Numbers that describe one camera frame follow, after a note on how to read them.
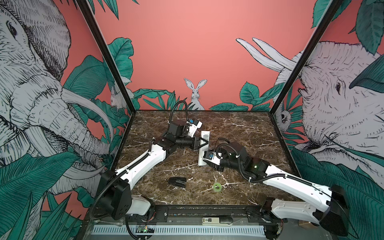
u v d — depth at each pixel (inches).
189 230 27.6
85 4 27.1
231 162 23.7
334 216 14.8
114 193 16.0
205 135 28.9
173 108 23.3
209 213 29.8
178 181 32.9
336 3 26.9
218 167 24.7
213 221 27.1
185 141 26.4
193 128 27.6
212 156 23.0
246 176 20.9
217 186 32.9
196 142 26.6
